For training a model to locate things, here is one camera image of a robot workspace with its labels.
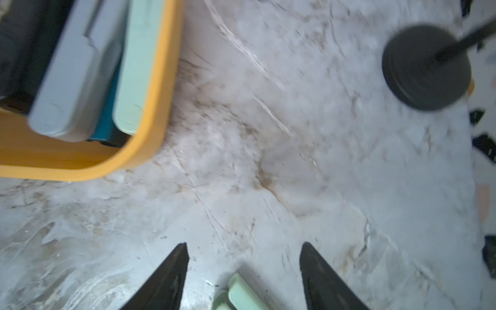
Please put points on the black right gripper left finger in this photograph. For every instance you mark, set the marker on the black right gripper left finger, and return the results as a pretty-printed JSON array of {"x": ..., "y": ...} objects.
[{"x": 164, "y": 288}]

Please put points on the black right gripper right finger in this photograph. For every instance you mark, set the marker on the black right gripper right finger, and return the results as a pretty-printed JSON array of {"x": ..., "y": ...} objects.
[{"x": 323, "y": 287}]

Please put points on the black microphone stand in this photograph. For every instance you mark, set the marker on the black microphone stand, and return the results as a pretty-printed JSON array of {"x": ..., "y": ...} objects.
[{"x": 427, "y": 68}]

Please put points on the yellow plastic storage box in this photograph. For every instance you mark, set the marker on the yellow plastic storage box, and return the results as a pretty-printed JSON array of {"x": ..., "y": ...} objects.
[{"x": 27, "y": 155}]

